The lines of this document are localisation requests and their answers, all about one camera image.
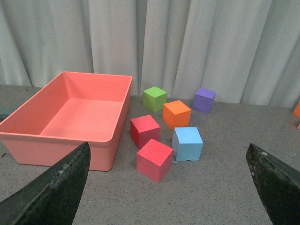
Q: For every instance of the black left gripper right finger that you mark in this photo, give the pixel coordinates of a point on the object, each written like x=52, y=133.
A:
x=277, y=184

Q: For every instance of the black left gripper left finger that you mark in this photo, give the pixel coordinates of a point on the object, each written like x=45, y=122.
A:
x=53, y=197

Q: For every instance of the light blue foam cube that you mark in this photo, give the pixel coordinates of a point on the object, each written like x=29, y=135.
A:
x=187, y=144

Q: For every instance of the orange foam cube right side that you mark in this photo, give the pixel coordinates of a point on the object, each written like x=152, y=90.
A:
x=296, y=111

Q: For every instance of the orange foam cube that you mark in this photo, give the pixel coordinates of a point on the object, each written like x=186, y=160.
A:
x=176, y=114
x=296, y=111

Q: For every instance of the pink plastic bin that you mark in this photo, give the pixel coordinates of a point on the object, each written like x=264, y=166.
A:
x=71, y=109

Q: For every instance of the dark red foam cube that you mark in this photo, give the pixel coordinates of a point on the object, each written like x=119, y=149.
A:
x=142, y=129

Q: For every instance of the purple foam cube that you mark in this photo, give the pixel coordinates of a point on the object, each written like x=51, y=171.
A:
x=203, y=100

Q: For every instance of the white curtain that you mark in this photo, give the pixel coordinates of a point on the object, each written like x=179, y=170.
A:
x=247, y=51

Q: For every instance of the green foam cube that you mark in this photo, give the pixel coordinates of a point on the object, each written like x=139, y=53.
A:
x=154, y=99

